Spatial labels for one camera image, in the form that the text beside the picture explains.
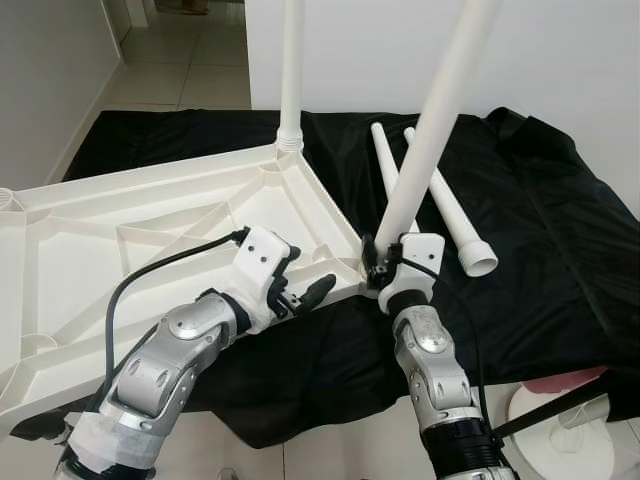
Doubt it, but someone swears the white plastic table leg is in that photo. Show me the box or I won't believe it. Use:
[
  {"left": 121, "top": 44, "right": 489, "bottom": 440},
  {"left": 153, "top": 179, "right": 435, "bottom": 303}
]
[
  {"left": 371, "top": 122, "right": 406, "bottom": 216},
  {"left": 375, "top": 0, "right": 504, "bottom": 251},
  {"left": 279, "top": 0, "right": 306, "bottom": 153},
  {"left": 402, "top": 125, "right": 499, "bottom": 278}
]

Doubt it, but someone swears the white plastic table top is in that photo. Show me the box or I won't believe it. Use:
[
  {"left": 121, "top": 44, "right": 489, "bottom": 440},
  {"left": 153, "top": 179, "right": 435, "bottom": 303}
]
[{"left": 0, "top": 140, "right": 366, "bottom": 431}]

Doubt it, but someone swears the black cloth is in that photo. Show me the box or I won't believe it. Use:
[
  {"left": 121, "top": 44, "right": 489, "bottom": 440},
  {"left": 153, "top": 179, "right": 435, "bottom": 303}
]
[{"left": 20, "top": 105, "right": 640, "bottom": 451}]

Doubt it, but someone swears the pink plastic seat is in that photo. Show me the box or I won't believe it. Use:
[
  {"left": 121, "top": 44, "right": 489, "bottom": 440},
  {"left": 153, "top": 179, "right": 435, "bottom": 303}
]
[{"left": 525, "top": 366, "right": 609, "bottom": 393}]

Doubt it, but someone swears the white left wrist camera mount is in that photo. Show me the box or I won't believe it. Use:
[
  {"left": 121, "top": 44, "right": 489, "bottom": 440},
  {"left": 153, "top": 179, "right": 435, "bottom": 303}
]
[{"left": 235, "top": 226, "right": 301, "bottom": 336}]

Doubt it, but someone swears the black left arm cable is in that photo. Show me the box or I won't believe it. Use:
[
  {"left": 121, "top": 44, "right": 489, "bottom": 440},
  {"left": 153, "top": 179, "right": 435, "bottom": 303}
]
[{"left": 100, "top": 228, "right": 251, "bottom": 401}]

